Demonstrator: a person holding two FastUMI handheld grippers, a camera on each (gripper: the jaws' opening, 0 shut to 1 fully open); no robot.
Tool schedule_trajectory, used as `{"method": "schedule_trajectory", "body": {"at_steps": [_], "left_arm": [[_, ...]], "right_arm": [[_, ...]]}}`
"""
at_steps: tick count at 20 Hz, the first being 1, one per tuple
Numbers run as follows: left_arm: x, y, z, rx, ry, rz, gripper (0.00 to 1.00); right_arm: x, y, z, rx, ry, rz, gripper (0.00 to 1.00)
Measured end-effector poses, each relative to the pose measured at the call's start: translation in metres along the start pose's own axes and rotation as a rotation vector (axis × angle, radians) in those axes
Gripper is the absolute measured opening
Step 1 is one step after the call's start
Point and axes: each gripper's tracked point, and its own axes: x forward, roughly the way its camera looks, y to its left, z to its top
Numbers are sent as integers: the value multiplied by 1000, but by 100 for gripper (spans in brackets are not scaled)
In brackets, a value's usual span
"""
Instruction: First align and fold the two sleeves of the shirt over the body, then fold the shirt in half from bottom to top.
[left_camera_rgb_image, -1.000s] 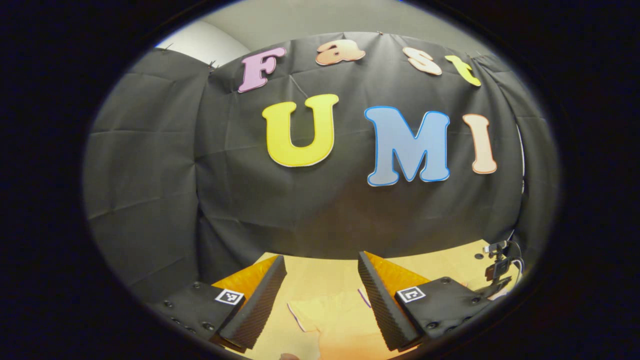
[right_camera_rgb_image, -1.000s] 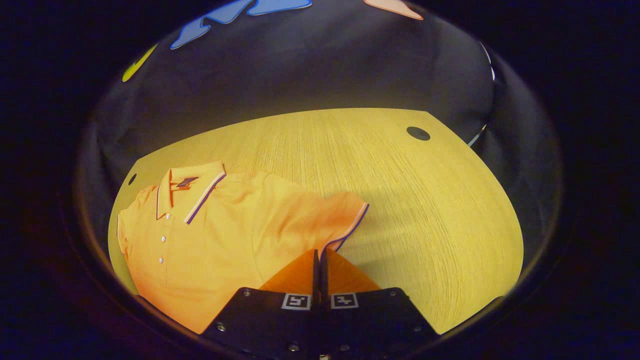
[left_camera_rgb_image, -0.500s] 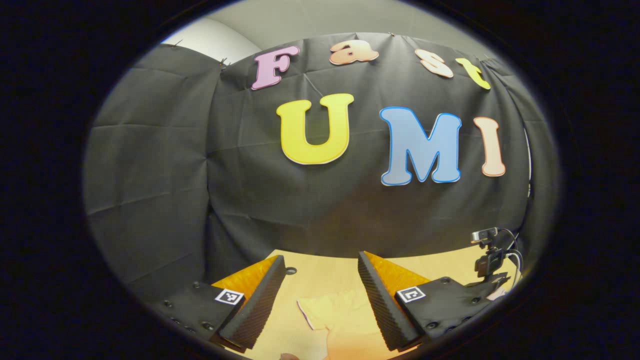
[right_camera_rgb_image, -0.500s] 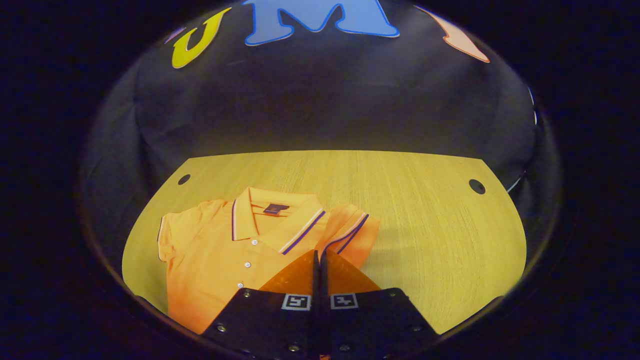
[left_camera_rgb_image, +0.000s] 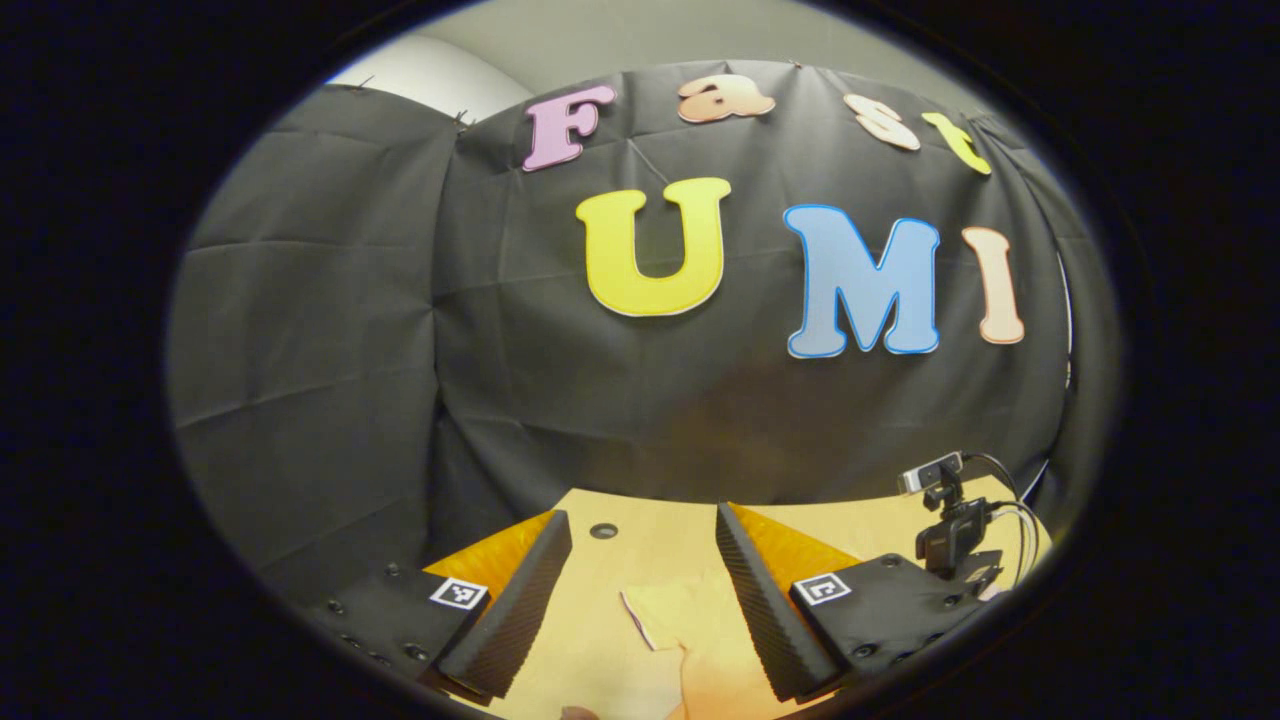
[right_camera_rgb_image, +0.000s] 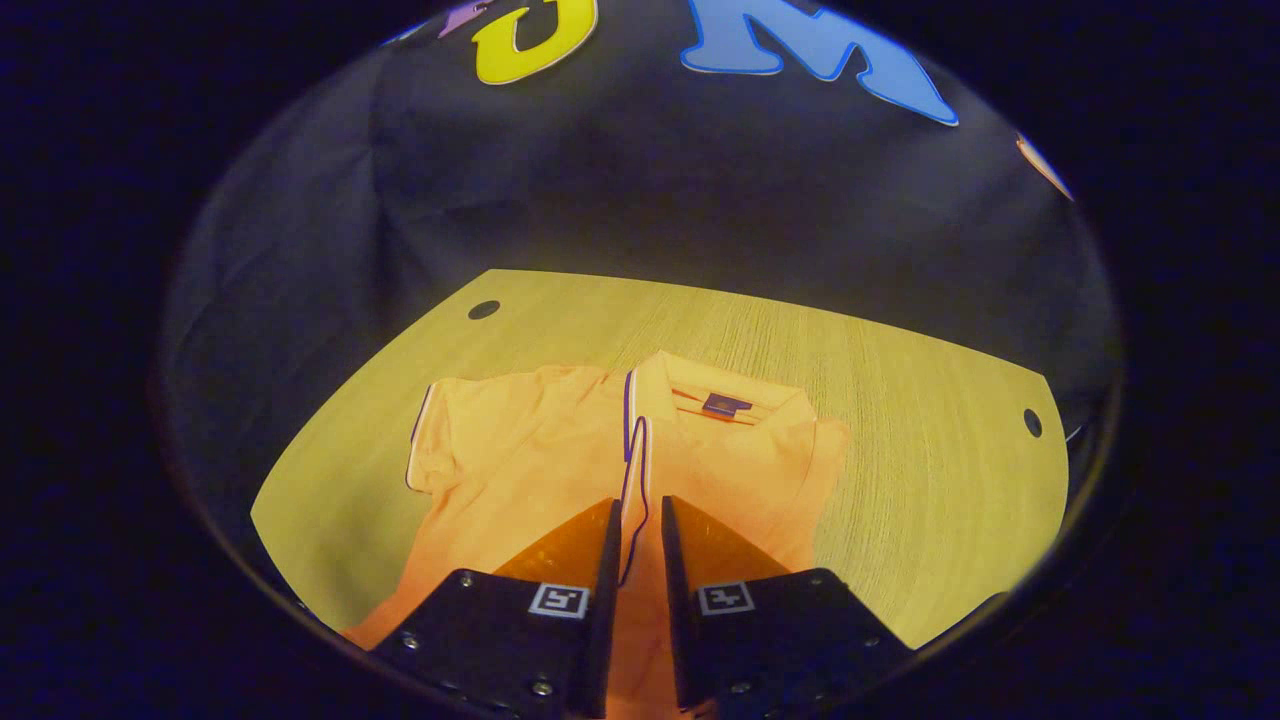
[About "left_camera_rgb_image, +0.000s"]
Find black backdrop cloth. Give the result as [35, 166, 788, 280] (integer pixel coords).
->
[165, 58, 1121, 611]

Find black webcam cable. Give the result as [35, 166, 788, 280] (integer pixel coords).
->
[963, 452, 1048, 591]

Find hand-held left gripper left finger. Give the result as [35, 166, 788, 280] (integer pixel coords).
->
[300, 508, 574, 706]

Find pale orange T-shirt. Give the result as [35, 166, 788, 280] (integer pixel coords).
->
[620, 568, 796, 720]

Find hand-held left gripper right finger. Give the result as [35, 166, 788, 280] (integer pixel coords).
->
[714, 502, 993, 706]

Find webcam on black stand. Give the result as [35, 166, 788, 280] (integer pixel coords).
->
[897, 450, 1007, 603]

